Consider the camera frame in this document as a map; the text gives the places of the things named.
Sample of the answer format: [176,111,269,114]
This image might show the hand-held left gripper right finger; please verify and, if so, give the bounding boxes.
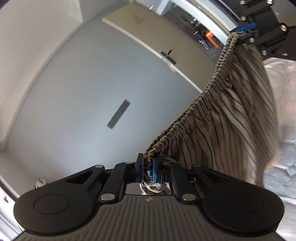
[151,156,232,202]

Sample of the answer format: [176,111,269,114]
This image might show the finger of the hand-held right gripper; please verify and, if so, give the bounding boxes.
[229,0,282,33]
[236,21,296,59]

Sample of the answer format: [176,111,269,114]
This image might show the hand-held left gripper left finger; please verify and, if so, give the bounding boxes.
[63,152,146,204]

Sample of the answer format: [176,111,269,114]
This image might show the beige striped pants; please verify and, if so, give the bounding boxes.
[139,32,281,194]

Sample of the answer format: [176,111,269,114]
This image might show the orange chair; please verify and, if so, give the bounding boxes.
[205,31,223,50]

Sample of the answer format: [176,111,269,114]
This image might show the bed with pink-dotted white sheet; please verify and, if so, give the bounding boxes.
[264,57,296,241]

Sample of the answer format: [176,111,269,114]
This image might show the beige room door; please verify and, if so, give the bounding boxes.
[102,0,228,93]

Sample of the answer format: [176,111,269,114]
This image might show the grey wall switch panel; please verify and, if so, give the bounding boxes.
[107,100,131,130]

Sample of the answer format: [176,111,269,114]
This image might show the dark door handle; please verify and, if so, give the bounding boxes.
[159,49,177,67]

